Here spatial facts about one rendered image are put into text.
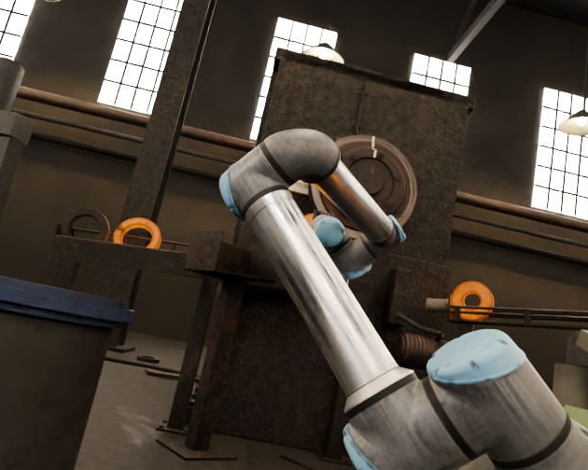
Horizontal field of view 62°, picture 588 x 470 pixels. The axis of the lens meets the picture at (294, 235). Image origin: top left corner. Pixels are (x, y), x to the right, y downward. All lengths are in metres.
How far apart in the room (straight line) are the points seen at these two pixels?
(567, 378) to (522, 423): 0.86
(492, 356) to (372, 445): 0.25
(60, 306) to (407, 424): 0.60
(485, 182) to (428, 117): 7.13
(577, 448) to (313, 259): 0.53
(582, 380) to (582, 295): 8.51
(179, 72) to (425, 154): 3.24
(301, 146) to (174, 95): 4.05
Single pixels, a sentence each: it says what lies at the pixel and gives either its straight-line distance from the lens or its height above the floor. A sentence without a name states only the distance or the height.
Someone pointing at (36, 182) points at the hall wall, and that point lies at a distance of 8.97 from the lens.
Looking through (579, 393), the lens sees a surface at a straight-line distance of 1.73.
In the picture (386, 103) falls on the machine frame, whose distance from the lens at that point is 2.48.
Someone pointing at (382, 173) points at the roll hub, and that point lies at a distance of 2.09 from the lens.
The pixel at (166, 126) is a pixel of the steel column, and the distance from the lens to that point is 4.93.
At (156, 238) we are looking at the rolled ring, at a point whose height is 0.71.
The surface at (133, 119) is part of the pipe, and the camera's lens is 8.13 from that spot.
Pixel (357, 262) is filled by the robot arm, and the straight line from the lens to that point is 1.53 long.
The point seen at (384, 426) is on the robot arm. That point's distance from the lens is 0.89.
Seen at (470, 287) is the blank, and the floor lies 0.76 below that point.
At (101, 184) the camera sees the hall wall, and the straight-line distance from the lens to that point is 8.67.
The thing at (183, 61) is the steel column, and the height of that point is 2.82.
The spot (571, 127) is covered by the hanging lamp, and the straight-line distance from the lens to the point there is 8.79.
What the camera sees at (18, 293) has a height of 0.41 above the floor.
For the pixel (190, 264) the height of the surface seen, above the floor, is 0.60.
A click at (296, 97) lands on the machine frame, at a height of 1.52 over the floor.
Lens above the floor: 0.43
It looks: 12 degrees up
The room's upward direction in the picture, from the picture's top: 12 degrees clockwise
